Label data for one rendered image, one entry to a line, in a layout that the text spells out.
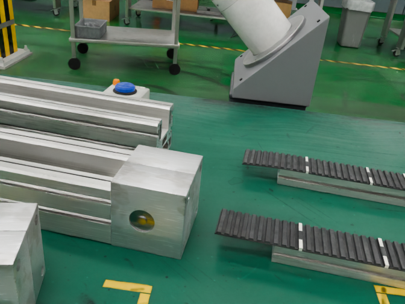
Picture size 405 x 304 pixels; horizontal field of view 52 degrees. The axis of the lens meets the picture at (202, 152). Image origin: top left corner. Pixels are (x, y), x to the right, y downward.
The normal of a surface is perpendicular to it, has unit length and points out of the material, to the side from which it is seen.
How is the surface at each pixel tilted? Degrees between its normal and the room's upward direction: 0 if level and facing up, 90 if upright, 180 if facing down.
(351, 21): 94
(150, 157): 0
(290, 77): 90
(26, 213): 0
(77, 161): 90
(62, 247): 0
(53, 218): 90
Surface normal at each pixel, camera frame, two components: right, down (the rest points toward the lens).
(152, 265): 0.09, -0.88
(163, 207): -0.19, 0.45
